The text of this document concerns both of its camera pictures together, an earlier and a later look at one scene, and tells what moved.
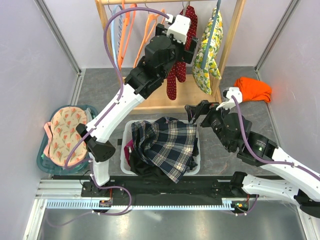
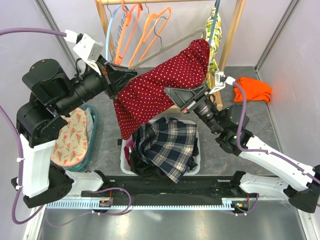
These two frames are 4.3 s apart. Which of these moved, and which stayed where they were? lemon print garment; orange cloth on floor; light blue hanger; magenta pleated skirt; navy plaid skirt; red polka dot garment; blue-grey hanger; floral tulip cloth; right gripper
Moved: right gripper; red polka dot garment; light blue hanger
Stayed: magenta pleated skirt; navy plaid skirt; lemon print garment; floral tulip cloth; blue-grey hanger; orange cloth on floor
